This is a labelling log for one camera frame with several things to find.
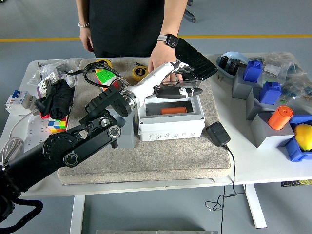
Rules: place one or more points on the small yellow tape measure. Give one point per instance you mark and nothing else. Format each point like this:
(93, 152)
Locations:
(139, 74)

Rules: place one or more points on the smoky transparent box lid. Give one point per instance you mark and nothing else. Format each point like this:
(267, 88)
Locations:
(188, 83)

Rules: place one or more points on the small metal bracket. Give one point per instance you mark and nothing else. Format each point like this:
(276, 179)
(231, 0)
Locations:
(220, 77)

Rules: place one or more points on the orange cylinder battery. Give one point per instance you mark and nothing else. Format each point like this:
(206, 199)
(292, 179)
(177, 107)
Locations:
(280, 119)
(173, 110)

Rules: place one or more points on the person's right hand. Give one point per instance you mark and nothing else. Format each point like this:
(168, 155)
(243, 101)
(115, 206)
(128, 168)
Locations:
(86, 37)

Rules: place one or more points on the black cloth bundle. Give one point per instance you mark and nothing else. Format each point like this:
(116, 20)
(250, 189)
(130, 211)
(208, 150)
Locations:
(57, 100)

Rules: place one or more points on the person's left hand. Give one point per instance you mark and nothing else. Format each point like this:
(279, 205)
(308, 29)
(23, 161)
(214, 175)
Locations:
(162, 57)

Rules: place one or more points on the black table control panel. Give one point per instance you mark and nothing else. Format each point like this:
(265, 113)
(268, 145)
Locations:
(296, 183)

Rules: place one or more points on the clear plastic bag with parts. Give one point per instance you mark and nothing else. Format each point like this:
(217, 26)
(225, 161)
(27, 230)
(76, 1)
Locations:
(48, 66)

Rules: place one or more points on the blue plastic bin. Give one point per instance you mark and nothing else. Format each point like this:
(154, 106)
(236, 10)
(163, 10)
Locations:
(295, 151)

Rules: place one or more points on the person's right forearm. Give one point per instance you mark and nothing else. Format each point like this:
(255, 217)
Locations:
(83, 11)

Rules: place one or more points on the black capacitor in bowl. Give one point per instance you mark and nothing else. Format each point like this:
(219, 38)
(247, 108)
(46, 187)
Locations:
(224, 61)

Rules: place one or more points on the person's left forearm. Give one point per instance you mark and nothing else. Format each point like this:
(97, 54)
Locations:
(173, 17)

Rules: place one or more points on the white power strip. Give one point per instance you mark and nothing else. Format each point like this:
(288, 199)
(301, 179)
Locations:
(36, 131)

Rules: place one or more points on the small colourful puzzle cube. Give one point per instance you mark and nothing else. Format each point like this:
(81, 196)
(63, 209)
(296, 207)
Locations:
(58, 125)

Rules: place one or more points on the black plastic case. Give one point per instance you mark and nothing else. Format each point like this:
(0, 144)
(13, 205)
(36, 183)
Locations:
(197, 62)

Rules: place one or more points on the blue plastic block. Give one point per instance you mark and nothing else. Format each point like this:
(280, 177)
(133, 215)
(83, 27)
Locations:
(269, 93)
(252, 72)

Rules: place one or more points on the clear bag of components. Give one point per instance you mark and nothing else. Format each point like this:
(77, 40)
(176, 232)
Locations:
(298, 85)
(275, 65)

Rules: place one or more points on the yellow lemon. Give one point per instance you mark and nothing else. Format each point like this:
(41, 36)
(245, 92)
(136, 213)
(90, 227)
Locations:
(304, 137)

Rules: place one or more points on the large colourful puzzle cube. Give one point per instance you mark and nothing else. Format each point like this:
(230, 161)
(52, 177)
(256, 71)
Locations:
(104, 75)

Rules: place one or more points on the white table leg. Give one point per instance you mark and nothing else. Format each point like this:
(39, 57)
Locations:
(77, 214)
(256, 207)

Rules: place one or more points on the person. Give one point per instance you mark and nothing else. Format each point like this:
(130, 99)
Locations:
(124, 26)

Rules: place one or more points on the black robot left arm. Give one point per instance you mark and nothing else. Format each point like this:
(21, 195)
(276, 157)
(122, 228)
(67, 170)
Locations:
(73, 143)

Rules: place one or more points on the light blue bowl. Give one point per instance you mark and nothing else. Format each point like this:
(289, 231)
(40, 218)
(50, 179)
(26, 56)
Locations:
(237, 57)

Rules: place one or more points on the black relay component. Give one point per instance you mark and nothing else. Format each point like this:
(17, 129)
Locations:
(233, 65)

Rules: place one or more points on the grey block with round hole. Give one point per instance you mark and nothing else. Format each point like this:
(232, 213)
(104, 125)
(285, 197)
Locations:
(127, 136)

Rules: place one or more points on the white circuit breaker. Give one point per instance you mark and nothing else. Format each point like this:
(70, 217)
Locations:
(18, 100)

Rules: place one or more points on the grey-brown mat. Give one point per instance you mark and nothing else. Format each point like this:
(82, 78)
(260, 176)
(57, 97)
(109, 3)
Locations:
(158, 161)

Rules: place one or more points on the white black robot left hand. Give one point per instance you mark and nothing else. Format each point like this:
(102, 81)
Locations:
(151, 81)

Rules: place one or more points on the black smart watch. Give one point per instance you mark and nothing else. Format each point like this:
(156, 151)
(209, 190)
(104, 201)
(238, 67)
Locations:
(170, 40)

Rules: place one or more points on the grey block holder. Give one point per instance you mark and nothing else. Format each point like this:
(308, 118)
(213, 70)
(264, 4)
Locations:
(254, 108)
(241, 89)
(264, 135)

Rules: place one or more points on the black power adapter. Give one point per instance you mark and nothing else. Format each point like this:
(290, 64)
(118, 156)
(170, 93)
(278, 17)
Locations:
(218, 133)

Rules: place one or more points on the white plastic junction box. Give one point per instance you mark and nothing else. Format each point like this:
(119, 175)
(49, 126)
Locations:
(170, 131)

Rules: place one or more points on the black office chair base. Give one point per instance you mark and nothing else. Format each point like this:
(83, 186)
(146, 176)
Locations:
(190, 15)

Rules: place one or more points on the purple white card package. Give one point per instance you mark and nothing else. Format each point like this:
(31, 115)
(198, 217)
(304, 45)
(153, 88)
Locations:
(45, 85)

